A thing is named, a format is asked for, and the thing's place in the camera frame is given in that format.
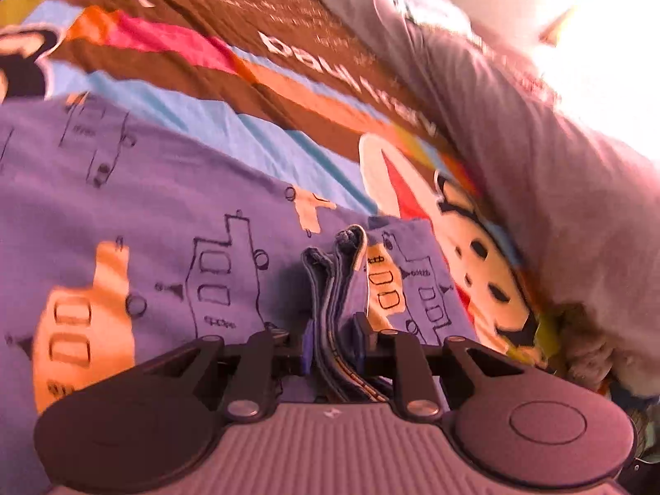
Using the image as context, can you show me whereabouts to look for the grey duvet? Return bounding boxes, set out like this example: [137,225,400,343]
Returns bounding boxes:
[314,0,660,398]

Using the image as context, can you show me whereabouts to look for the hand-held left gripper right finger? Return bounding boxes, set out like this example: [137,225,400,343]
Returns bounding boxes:
[353,313,523,422]

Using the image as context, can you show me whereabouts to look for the blue car print pants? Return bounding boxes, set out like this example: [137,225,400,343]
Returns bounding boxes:
[0,94,481,495]

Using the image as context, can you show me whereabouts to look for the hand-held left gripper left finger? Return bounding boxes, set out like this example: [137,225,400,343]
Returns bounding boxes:
[138,318,314,422]

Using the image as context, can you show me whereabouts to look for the colourful cartoon bed sheet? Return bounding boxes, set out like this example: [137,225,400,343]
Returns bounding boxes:
[0,0,568,372]

